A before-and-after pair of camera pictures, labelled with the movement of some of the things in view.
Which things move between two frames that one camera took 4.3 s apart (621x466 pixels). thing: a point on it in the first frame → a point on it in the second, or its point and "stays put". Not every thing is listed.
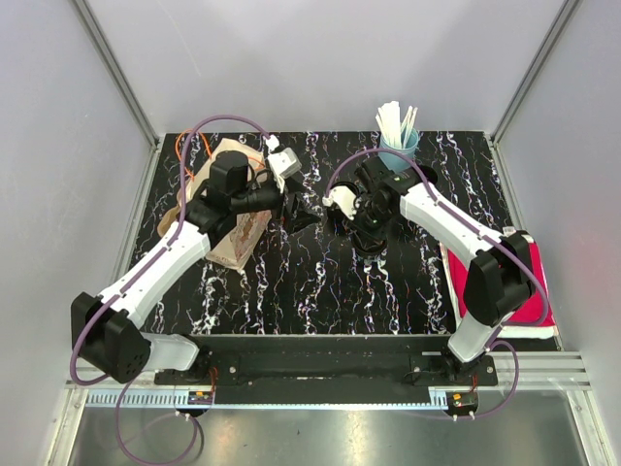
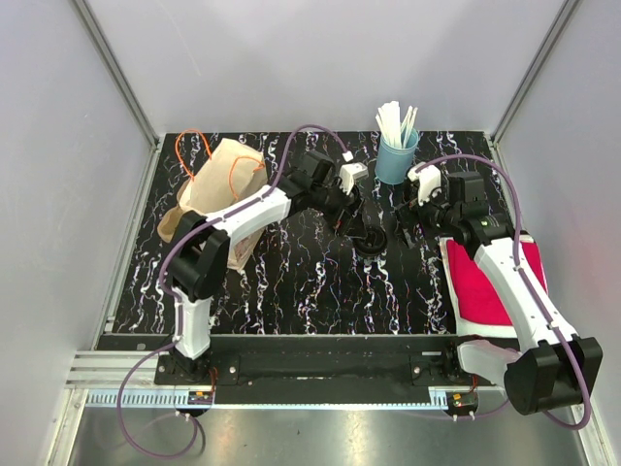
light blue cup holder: x=395 y=161 stays put
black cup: x=368 y=243 stays put
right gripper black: x=360 y=207 → x=412 y=211
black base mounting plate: x=333 y=369 stays put
